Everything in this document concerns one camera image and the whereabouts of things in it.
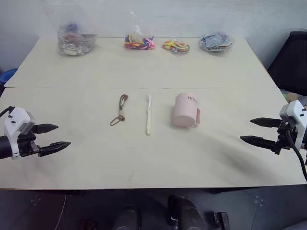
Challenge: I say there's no small dark ribbed shape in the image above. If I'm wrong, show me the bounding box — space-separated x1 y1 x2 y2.
207 210 231 230

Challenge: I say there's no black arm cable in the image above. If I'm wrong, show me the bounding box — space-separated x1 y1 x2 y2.
286 128 307 181
0 106 13 118

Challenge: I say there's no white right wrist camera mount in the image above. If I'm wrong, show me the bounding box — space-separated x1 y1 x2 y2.
280 99 307 150

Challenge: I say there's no grey dark rounded shape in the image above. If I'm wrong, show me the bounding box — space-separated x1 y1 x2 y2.
112 204 142 230

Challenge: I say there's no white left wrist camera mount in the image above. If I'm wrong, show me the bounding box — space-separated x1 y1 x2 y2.
4 106 37 161

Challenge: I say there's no large dark rounded shape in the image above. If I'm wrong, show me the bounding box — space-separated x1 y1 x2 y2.
167 195 202 230

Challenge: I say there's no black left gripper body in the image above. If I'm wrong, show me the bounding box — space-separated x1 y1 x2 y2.
18 133 40 158

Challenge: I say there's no clear bag of grey packets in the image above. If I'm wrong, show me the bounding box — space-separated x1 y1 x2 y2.
199 30 236 55

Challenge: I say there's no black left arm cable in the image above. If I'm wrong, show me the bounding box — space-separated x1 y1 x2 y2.
0 106 13 118

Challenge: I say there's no pink plastic cup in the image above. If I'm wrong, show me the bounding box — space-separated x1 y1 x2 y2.
170 92 202 128

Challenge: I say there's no blue round container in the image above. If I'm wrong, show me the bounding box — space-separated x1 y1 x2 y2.
0 68 19 88

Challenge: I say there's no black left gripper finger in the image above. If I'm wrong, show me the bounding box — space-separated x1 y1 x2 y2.
37 141 72 158
33 123 59 135

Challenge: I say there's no pack of colourful hair ties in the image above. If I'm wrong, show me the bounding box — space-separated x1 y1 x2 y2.
161 39 191 55

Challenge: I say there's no brown cardboard box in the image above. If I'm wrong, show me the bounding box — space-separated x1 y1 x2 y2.
286 92 304 103

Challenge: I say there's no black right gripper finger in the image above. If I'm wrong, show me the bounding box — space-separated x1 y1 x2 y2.
239 135 279 152
249 117 283 129

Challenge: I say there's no black office chair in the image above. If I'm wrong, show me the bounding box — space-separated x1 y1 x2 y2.
267 31 307 97

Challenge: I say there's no clear bag of metal clips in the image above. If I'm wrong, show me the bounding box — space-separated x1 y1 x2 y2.
57 22 98 57

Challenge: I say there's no clear bag of colourful bands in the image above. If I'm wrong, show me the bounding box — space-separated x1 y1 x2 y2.
123 11 157 51

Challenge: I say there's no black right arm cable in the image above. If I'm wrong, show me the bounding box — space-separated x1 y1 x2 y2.
286 128 307 181

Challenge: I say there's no cream white toothbrush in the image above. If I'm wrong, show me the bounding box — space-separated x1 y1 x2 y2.
145 93 154 137

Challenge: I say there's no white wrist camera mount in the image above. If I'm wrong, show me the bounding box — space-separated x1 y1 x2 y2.
280 99 307 150
4 106 37 161

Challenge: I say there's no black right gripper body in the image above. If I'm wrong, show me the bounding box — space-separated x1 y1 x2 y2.
272 120 299 155

